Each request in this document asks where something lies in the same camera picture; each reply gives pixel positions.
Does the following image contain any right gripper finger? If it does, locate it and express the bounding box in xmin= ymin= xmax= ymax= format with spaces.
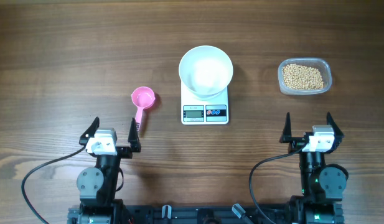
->
xmin=279 ymin=112 xmax=292 ymax=143
xmin=326 ymin=112 xmax=344 ymax=146

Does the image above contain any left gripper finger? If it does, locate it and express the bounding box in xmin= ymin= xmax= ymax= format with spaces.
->
xmin=128 ymin=118 xmax=141 ymax=152
xmin=79 ymin=117 xmax=100 ymax=146

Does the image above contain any pink plastic scoop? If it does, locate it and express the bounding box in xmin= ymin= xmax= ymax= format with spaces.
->
xmin=131 ymin=86 xmax=156 ymax=131

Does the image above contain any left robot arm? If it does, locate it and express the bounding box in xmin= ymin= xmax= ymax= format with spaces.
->
xmin=67 ymin=117 xmax=141 ymax=224

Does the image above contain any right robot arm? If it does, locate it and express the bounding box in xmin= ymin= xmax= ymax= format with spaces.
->
xmin=279 ymin=113 xmax=349 ymax=224

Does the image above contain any white digital kitchen scale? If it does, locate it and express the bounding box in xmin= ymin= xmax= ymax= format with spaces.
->
xmin=180 ymin=83 xmax=230 ymax=125

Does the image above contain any white bowl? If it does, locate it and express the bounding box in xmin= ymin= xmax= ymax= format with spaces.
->
xmin=178 ymin=45 xmax=233 ymax=98

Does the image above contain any pile of soybeans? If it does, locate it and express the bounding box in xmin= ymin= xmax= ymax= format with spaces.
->
xmin=282 ymin=63 xmax=324 ymax=90

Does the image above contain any clear plastic container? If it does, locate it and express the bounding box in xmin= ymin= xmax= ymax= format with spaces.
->
xmin=278 ymin=58 xmax=332 ymax=95

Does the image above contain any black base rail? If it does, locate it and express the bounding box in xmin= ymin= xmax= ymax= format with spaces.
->
xmin=67 ymin=203 xmax=345 ymax=224

